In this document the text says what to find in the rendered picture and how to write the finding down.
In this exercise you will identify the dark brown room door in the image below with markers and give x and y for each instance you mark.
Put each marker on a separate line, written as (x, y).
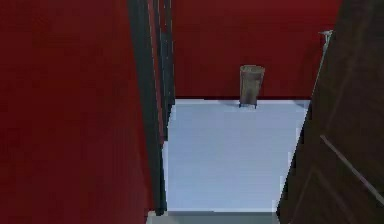
(346, 126)

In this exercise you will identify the black door frame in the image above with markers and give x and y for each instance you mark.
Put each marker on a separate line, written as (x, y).
(150, 110)

